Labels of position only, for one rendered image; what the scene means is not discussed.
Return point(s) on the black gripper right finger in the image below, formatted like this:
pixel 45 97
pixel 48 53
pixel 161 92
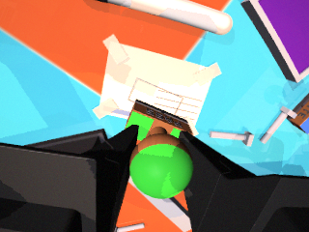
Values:
pixel 222 196

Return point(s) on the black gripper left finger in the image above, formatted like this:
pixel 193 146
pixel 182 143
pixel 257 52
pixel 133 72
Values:
pixel 92 183

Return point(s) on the green-handled rubber stamp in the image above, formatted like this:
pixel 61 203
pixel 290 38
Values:
pixel 160 165

